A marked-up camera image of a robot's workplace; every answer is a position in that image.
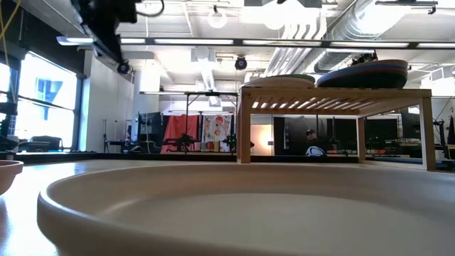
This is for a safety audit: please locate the dark green plate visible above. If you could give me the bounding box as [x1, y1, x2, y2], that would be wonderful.
[316, 70, 410, 90]

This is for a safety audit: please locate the black background tripod rig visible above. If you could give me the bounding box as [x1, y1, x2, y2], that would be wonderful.
[432, 116, 455, 161]

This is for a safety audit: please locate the black partition panel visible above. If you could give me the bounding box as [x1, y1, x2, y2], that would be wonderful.
[273, 116, 323, 156]

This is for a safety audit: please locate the person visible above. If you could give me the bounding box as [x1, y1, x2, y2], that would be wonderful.
[304, 128, 321, 149]

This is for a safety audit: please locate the white globe pendant lamp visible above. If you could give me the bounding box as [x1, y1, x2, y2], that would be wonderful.
[207, 4, 229, 30]

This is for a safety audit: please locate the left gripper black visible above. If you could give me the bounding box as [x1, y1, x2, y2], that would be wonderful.
[70, 0, 138, 63]

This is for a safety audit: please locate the silver ventilation duct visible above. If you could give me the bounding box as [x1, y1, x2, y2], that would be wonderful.
[312, 0, 395, 75]

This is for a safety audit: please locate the beige grey plate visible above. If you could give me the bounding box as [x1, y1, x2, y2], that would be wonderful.
[36, 162, 455, 256]

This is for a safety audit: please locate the white and blue ball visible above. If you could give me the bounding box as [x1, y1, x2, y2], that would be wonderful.
[305, 145, 326, 158]

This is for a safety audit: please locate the red hanging cloth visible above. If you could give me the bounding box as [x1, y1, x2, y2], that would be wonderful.
[160, 114, 200, 154]

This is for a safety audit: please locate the black aluminium table frame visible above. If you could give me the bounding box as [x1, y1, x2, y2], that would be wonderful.
[0, 151, 360, 165]

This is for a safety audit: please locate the black equipment stand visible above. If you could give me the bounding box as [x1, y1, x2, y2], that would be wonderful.
[0, 80, 23, 161]

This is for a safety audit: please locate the colourful printed cloth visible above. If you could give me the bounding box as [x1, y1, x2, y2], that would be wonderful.
[200, 114, 235, 152]

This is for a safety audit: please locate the slatted wooden shelf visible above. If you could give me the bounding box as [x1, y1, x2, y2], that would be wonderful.
[236, 86, 437, 172]

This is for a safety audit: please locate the yellow cable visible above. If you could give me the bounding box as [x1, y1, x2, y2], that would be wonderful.
[0, 0, 23, 72]

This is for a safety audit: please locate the pink plate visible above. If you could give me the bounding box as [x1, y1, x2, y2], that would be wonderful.
[350, 58, 410, 72]

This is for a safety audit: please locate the large window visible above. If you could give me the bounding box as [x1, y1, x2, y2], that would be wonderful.
[0, 51, 85, 152]

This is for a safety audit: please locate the dark couch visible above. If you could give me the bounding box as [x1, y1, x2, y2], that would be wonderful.
[21, 134, 63, 153]

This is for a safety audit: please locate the long ceiling light rail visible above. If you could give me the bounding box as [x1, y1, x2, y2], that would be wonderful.
[56, 35, 455, 50]

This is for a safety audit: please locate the black ceiling-mounted device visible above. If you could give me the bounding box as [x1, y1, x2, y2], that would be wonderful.
[350, 50, 379, 67]

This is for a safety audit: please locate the cream plate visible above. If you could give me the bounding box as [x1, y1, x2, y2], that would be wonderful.
[244, 75, 316, 90]

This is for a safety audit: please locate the black background table frame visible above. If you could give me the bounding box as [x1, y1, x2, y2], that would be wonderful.
[139, 90, 240, 154]

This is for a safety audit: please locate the black device with green light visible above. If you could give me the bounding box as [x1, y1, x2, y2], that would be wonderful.
[223, 134, 238, 152]

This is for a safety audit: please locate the blue plate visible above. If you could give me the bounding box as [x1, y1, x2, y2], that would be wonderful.
[318, 62, 410, 82]

